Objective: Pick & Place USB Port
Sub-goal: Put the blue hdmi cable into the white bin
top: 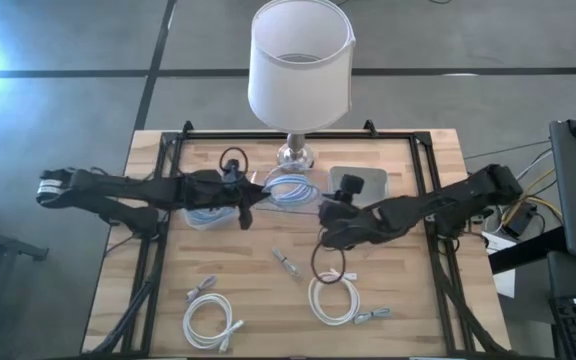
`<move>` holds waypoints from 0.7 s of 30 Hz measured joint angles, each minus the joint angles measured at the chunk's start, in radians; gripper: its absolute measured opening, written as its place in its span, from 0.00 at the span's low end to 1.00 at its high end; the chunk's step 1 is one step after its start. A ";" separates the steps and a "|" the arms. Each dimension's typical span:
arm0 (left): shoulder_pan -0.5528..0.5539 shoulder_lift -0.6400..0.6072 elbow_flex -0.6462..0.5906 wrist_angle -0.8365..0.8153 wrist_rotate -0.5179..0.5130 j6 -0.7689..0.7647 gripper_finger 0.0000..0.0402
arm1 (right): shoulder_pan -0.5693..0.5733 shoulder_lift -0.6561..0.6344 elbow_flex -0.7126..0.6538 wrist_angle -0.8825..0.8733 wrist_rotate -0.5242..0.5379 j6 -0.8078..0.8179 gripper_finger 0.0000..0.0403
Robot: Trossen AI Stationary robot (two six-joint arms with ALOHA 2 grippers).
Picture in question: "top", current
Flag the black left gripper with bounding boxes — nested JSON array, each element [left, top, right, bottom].
[[182, 168, 272, 232]]

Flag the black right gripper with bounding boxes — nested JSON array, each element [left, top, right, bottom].
[[317, 198, 387, 251]]

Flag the light blue cable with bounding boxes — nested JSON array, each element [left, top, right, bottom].
[[183, 205, 239, 230], [261, 172, 323, 210]]

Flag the short pale cable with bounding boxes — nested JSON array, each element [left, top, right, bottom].
[[352, 307, 393, 325], [271, 246, 303, 279], [184, 274, 218, 303]]

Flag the white cable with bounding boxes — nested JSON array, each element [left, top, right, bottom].
[[181, 292, 245, 353], [307, 268, 363, 327]]

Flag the white rectangular tray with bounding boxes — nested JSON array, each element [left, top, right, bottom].
[[327, 166, 390, 210]]

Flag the table lamp with white shade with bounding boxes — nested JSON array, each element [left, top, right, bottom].
[[246, 0, 357, 174]]

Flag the white paper sheet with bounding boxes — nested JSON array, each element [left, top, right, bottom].
[[482, 232, 518, 300]]

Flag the black power adapter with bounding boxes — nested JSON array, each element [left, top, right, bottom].
[[501, 202, 538, 239]]

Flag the black floor stand legs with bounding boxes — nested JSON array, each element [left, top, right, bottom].
[[0, 199, 50, 351]]

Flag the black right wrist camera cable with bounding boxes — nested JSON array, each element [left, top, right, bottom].
[[310, 238, 348, 286]]

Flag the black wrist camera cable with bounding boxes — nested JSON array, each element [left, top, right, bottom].
[[217, 146, 250, 176], [310, 238, 348, 286]]

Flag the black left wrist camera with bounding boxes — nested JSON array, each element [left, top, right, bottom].
[[222, 157, 243, 182]]

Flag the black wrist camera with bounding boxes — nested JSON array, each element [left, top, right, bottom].
[[222, 157, 243, 182], [335, 173, 367, 206]]

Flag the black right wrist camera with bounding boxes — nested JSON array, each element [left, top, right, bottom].
[[335, 173, 367, 206]]

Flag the black left wrist camera cable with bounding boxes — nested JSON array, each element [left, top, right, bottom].
[[217, 146, 250, 176]]

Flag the black metal table frame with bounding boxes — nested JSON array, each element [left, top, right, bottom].
[[81, 119, 512, 359]]

